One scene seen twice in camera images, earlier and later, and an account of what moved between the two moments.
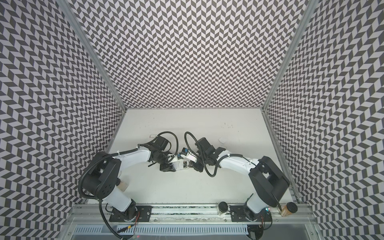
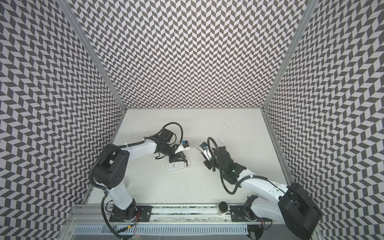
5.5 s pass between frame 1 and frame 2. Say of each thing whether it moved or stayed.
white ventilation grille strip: stayed
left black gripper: moved
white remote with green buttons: stayed
